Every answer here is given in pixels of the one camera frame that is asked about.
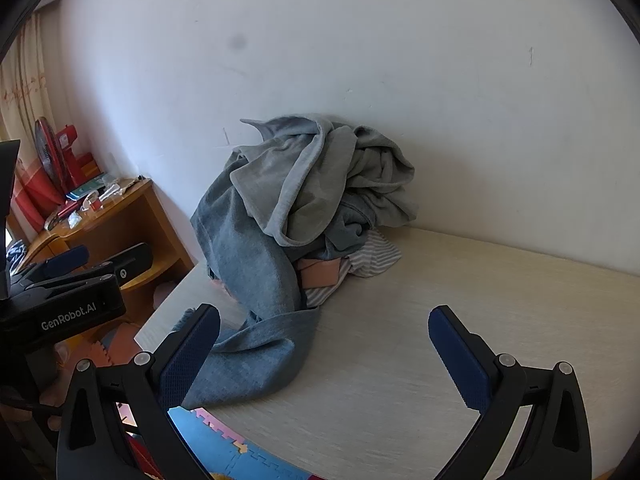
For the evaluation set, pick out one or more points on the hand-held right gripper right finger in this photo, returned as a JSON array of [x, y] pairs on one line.
[[455, 360]]

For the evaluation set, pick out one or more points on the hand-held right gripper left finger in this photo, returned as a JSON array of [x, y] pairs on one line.
[[190, 355]]

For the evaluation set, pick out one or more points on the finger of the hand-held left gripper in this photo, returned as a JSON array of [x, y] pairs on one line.
[[130, 260], [70, 256]]

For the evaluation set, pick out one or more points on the grey sweatpants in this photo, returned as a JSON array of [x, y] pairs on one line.
[[320, 180]]

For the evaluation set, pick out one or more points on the person's left hand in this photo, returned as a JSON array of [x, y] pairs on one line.
[[52, 410]]

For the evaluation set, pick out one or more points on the wooden desk with shelves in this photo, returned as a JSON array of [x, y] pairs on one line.
[[135, 225]]

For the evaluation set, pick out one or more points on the teal box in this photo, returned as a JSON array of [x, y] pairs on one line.
[[87, 188]]

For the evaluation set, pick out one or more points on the red checked cloth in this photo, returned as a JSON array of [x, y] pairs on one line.
[[37, 192]]

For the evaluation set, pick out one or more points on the red desk fan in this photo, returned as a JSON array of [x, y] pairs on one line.
[[75, 160]]

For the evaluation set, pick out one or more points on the blue jeans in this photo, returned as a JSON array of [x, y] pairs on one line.
[[250, 270]]

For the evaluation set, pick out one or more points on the grey striped shirt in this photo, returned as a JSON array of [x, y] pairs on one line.
[[372, 257]]

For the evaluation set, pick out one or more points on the pink cloth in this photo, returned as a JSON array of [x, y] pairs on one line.
[[320, 272]]

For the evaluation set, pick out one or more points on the beige patterned curtain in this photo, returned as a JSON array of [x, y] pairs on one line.
[[22, 85]]

